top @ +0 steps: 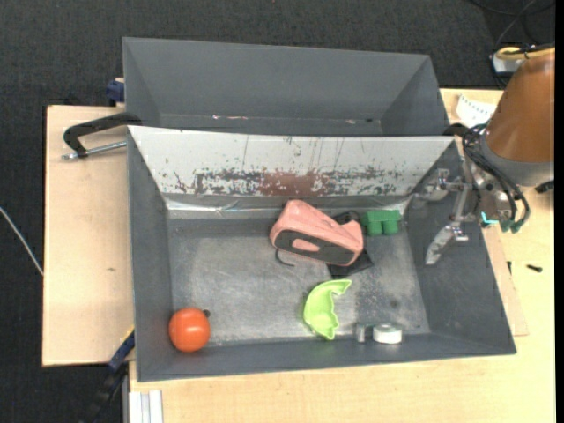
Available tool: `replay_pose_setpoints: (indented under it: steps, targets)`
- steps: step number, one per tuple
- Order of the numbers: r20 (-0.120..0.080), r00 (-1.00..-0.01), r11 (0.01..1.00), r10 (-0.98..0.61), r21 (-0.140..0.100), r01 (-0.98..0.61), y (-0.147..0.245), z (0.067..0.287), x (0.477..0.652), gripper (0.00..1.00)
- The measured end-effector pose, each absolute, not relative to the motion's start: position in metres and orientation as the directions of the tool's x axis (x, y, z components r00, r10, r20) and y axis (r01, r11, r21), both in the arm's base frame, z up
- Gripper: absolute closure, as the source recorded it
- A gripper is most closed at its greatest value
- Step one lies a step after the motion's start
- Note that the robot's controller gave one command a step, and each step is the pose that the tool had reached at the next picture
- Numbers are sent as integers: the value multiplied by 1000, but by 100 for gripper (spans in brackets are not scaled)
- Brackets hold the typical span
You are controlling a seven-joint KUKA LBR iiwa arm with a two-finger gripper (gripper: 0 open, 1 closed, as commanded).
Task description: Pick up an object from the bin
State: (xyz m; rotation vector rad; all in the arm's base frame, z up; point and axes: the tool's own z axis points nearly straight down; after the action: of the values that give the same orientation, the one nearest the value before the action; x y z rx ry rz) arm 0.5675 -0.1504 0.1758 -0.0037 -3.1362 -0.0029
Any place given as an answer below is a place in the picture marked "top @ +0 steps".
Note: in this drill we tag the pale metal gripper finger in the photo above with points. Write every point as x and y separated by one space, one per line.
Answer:
440 244
434 188

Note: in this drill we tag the green toy brick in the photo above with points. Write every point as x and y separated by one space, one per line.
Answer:
381 222

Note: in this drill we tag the small black screw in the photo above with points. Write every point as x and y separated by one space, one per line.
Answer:
534 268

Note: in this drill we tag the black flat square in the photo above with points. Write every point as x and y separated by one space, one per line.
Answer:
352 267

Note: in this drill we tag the white tape roll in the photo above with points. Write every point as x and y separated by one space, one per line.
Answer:
388 334

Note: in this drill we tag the small grey metal cylinder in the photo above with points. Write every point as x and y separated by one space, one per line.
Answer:
361 333

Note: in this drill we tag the pink and black shoe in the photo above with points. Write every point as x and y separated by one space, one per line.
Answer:
317 232

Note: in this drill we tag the lime green plastic scoop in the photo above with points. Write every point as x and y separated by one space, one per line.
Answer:
321 309

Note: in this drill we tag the grey metal bin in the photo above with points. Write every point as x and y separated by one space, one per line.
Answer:
247 280

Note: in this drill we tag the orange ball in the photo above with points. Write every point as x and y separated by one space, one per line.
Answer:
189 329

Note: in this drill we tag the pale wood board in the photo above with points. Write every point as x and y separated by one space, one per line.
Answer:
88 236

